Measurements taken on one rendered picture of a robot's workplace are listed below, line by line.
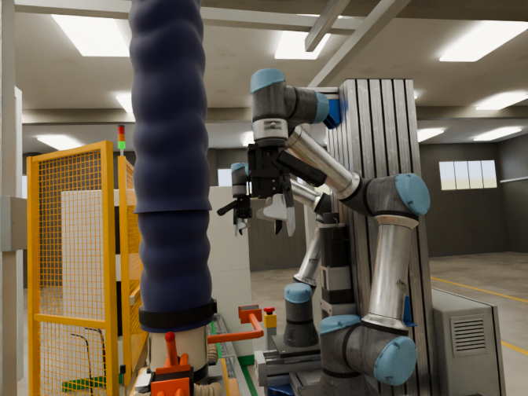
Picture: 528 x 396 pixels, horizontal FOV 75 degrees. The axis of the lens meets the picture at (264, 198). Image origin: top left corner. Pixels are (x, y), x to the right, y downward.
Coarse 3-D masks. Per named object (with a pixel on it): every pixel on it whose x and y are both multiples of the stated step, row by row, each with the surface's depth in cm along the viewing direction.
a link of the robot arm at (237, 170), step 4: (232, 164) 166; (236, 164) 164; (240, 164) 164; (244, 164) 166; (232, 168) 165; (236, 168) 164; (240, 168) 164; (244, 168) 164; (232, 172) 165; (236, 172) 164; (240, 172) 164; (244, 172) 163; (232, 176) 165; (236, 176) 164; (240, 176) 164; (244, 176) 163; (232, 180) 165; (236, 180) 164; (240, 180) 164; (244, 180) 164; (232, 184) 165; (236, 184) 163; (240, 184) 163; (244, 184) 165
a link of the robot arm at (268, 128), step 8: (264, 120) 70; (272, 120) 70; (280, 120) 71; (256, 128) 71; (264, 128) 70; (272, 128) 70; (280, 128) 71; (256, 136) 71; (264, 136) 70; (272, 136) 70; (280, 136) 70
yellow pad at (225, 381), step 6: (222, 360) 121; (222, 366) 115; (222, 372) 110; (222, 378) 106; (228, 378) 108; (198, 384) 103; (204, 384) 102; (222, 384) 102; (228, 384) 102; (222, 390) 98; (228, 390) 99
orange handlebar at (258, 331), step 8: (256, 320) 125; (256, 328) 116; (208, 336) 110; (216, 336) 110; (224, 336) 110; (232, 336) 111; (240, 336) 111; (248, 336) 112; (256, 336) 112; (168, 360) 93; (184, 360) 92; (160, 392) 75; (176, 392) 75; (184, 392) 76
